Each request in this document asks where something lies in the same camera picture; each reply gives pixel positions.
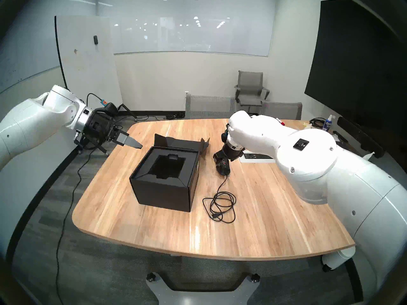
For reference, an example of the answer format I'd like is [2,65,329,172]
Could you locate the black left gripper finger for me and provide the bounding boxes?
[113,131,143,149]

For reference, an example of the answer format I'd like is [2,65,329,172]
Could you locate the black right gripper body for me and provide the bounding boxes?
[214,143,245,162]

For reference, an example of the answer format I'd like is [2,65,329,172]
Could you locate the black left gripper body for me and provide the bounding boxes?
[83,112,124,149]

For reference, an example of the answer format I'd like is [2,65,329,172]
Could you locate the black wired computer mouse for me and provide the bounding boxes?
[203,158,237,224]

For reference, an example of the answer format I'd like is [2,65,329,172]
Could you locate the black cardboard box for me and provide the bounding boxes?
[129,133,210,213]

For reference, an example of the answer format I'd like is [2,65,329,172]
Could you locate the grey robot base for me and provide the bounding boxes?
[146,271,261,305]

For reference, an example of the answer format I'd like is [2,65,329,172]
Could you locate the silver table power outlet panel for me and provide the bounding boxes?
[239,152,276,164]

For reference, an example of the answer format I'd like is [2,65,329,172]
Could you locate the grey ribbed mesh chair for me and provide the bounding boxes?
[185,93,236,119]

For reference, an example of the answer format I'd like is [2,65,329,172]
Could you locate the white freestanding whiteboard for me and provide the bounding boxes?
[55,15,139,155]

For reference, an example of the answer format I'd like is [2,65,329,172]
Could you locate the grey office chair with armrests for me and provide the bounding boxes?
[234,71,270,114]

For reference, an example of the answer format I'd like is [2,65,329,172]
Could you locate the whiteboard cleaner spray bottle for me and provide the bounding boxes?
[321,114,336,132]

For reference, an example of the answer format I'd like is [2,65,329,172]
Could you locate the glass whiteboard with blue writing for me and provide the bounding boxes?
[0,0,61,95]

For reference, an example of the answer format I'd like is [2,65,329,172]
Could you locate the black video conference bar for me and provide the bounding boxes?
[336,116,386,159]

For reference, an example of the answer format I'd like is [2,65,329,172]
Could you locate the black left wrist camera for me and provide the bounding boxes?
[95,103,120,118]

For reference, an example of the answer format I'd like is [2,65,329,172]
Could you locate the black floor cables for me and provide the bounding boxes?
[114,112,185,132]

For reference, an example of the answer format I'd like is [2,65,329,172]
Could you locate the wall-mounted glass whiteboard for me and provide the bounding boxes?
[95,0,277,57]

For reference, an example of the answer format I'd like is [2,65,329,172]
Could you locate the black hanging cable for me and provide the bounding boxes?
[56,149,96,305]

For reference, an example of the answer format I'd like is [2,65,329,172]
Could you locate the large black wall screen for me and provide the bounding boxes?
[304,0,407,168]

